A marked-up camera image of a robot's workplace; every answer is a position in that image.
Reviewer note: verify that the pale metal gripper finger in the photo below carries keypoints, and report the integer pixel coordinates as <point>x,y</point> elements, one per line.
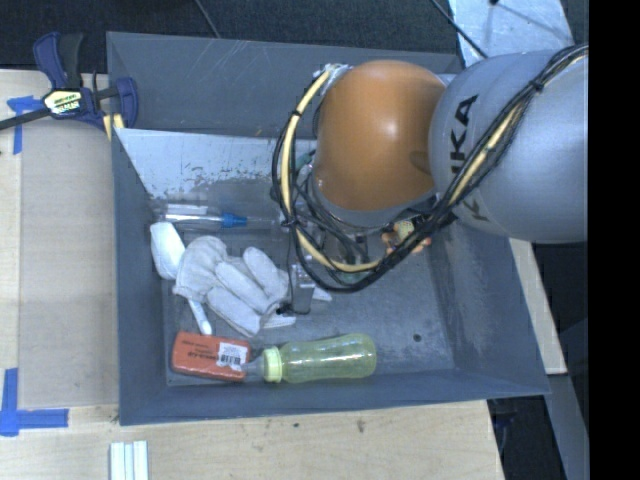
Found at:
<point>321,295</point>
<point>280,322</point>

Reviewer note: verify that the yellow-green clear baby bottle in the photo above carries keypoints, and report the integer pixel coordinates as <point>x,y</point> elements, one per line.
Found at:
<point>325,358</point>

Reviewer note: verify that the clear syringe with blue cap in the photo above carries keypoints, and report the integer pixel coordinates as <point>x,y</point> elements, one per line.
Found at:
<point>230,220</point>

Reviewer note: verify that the pale wood board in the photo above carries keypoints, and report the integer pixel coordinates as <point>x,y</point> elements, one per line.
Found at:
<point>65,268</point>

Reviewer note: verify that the orange-red block with barcode label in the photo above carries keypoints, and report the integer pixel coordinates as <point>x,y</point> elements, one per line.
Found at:
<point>200,355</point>

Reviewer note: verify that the grey metal bin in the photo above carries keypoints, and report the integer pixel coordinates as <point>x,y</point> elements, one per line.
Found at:
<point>400,328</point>

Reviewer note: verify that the white fabric glove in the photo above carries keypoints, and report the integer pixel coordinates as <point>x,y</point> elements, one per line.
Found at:
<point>230,280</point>

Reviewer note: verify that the white plastic scoop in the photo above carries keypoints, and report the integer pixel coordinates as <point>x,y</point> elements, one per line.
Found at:
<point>166,248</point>

